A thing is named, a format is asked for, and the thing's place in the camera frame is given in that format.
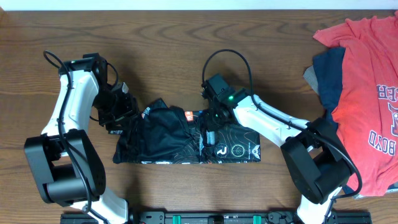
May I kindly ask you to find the black orange-patterned jersey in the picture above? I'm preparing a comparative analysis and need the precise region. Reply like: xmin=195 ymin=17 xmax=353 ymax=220
xmin=113 ymin=99 xmax=261 ymax=164

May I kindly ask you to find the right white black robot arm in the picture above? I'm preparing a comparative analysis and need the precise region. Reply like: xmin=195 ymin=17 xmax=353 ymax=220
xmin=202 ymin=87 xmax=359 ymax=223

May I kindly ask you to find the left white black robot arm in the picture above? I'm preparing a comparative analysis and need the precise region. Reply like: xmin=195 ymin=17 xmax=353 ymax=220
xmin=24 ymin=50 xmax=139 ymax=223

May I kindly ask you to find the grey garment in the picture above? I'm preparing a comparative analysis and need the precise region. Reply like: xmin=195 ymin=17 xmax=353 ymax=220
xmin=303 ymin=66 xmax=319 ymax=95

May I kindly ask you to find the navy blue garment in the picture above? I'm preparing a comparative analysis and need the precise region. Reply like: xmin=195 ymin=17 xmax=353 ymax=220
xmin=313 ymin=47 xmax=346 ymax=131

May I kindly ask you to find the red printed t-shirt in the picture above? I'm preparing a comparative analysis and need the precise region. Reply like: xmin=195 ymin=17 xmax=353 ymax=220
xmin=313 ymin=15 xmax=397 ymax=197

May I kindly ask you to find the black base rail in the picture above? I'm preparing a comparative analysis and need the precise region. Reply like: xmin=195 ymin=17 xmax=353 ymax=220
xmin=60 ymin=208 xmax=373 ymax=224

